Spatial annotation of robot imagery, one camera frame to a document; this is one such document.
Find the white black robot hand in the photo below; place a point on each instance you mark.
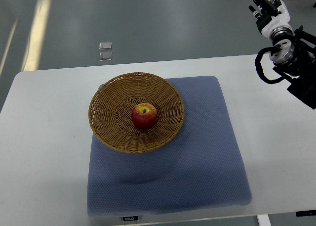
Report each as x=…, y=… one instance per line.
x=272, y=18

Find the red apple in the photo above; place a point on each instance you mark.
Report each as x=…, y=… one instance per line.
x=144, y=116

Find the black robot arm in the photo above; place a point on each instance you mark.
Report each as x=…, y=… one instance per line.
x=295, y=61

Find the woven wicker basket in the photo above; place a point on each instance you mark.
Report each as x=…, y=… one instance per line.
x=111, y=107

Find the blue grey cushion mat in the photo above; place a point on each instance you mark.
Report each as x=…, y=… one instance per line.
x=200, y=168

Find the upper silver floor plate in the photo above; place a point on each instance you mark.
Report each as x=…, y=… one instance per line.
x=105, y=45

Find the silver floor plate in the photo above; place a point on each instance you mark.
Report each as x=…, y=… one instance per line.
x=105, y=55
x=105, y=45

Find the lower silver floor plate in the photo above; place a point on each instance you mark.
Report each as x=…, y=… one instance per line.
x=105, y=55

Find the black table control panel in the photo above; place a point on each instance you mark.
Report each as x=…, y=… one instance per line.
x=306, y=213

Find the white table leg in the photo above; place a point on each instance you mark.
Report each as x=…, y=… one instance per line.
x=263, y=220

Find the black table brand label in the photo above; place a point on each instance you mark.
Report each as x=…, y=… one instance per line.
x=132, y=218

